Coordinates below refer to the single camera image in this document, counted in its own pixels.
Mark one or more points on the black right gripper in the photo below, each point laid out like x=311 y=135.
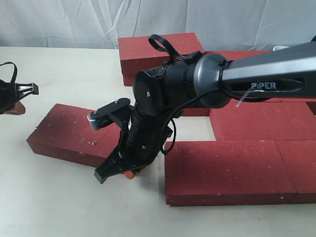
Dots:
x=140 y=141

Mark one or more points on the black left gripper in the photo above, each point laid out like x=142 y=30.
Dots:
x=12 y=93

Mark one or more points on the chipped red brick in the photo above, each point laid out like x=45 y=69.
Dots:
x=191 y=110

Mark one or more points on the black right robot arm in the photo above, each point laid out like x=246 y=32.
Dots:
x=196 y=81

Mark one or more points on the white wrinkled backdrop cloth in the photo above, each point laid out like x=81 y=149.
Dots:
x=218 y=24

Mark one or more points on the white plastic tray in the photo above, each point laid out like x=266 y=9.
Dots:
x=279 y=47

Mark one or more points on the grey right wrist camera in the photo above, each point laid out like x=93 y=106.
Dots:
x=118 y=112

